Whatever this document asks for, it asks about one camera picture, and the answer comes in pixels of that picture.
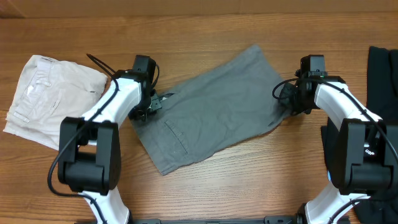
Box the grey shorts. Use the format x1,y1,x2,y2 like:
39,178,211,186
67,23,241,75
131,45,290,175

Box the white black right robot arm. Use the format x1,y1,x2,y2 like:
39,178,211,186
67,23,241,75
276,73,397,223

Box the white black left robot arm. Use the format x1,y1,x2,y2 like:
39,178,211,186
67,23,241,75
47,67,160,223

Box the black garment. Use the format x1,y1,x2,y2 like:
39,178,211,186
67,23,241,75
320,45,398,224

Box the white folded shorts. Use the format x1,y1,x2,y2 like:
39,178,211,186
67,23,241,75
4,55,107,150

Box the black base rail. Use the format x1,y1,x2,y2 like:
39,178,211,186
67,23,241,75
132,216,295,224

